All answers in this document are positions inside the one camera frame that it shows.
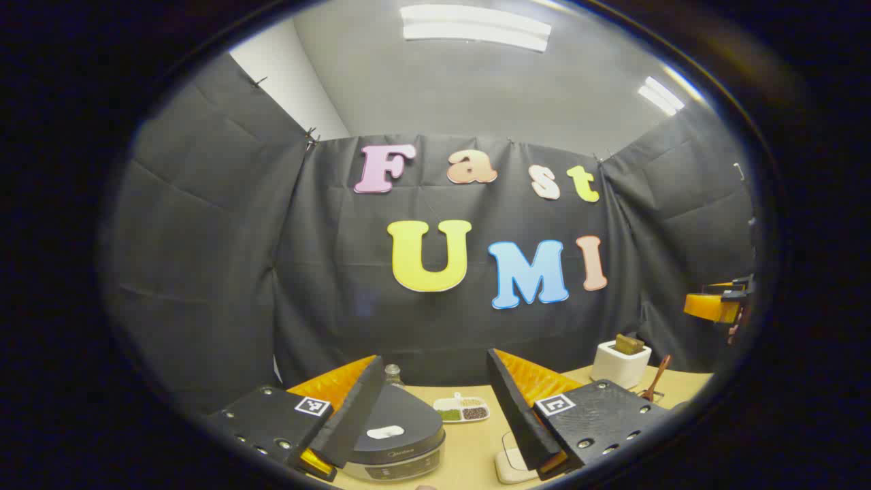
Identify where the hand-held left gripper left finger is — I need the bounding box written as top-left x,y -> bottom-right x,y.
204,354 -> 387,483

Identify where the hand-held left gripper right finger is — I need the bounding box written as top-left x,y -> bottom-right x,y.
486,348 -> 671,481

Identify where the black and silver rice cooker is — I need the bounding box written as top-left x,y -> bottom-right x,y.
340,382 -> 447,483

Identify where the clear box of white rice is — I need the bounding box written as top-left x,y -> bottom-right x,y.
495,430 -> 542,485

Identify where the brown wooden spoon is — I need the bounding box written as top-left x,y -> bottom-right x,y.
640,355 -> 673,402

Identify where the white divided dish of beans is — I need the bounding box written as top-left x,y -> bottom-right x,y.
433,393 -> 490,424

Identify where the white toaster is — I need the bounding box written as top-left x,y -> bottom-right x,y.
590,339 -> 653,390

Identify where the black backdrop cloth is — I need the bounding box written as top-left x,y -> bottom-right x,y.
102,51 -> 759,416

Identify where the small ceiling light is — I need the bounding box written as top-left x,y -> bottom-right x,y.
638,76 -> 685,116

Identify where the long ceiling light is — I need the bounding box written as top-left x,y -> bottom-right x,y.
400,5 -> 552,53

